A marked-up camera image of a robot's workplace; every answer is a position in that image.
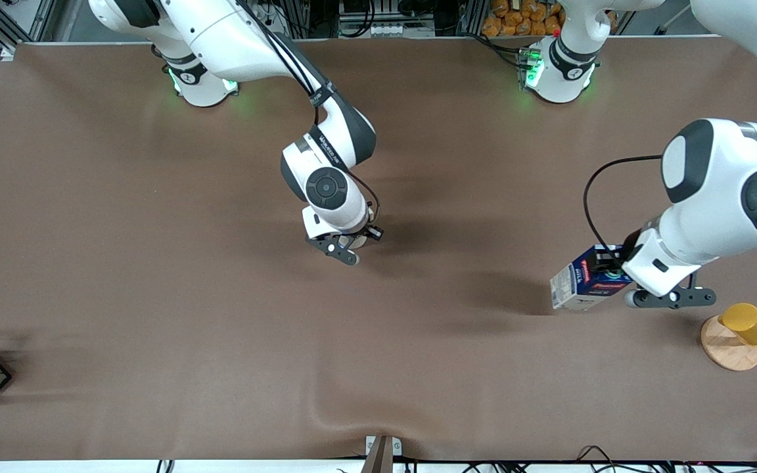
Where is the blue milk carton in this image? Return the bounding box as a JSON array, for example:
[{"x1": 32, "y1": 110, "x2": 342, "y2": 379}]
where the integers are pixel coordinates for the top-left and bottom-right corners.
[{"x1": 549, "y1": 244, "x2": 635, "y2": 311}]

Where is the yellow plastic cup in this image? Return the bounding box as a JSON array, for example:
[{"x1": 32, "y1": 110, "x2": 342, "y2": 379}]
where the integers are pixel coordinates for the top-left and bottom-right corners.
[{"x1": 719, "y1": 302, "x2": 757, "y2": 347}]

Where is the wooden mug stand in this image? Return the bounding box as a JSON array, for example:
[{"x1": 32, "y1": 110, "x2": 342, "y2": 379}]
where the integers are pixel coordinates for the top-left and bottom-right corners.
[{"x1": 700, "y1": 314, "x2": 757, "y2": 372}]

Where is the small white power strip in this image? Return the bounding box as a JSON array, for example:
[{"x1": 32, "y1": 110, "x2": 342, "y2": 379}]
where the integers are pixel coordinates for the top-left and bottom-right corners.
[{"x1": 362, "y1": 22, "x2": 413, "y2": 37}]

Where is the white power strip with plugs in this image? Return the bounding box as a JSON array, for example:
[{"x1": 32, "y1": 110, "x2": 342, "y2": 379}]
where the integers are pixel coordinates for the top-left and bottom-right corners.
[{"x1": 250, "y1": 0, "x2": 287, "y2": 32}]

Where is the black electronics box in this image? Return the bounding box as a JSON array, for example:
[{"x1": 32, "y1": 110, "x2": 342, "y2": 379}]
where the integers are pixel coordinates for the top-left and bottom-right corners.
[{"x1": 339, "y1": 0, "x2": 419, "y2": 19}]

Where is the orange packaged bread pile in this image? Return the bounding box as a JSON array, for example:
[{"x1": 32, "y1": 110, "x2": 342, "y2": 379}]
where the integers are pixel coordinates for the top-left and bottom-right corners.
[{"x1": 482, "y1": 0, "x2": 566, "y2": 37}]

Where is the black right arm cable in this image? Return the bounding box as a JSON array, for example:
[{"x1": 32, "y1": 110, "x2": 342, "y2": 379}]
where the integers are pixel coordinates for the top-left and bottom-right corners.
[{"x1": 237, "y1": 0, "x2": 384, "y2": 241}]

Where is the aluminium frame post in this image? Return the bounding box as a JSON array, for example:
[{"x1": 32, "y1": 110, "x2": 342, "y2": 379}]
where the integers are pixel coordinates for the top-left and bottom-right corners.
[
  {"x1": 287, "y1": 0, "x2": 311, "y2": 37},
  {"x1": 459, "y1": 0, "x2": 484, "y2": 37}
]

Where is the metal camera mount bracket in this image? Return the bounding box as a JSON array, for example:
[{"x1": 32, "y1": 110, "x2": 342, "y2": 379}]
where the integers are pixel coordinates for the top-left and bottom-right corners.
[{"x1": 360, "y1": 435, "x2": 403, "y2": 473}]

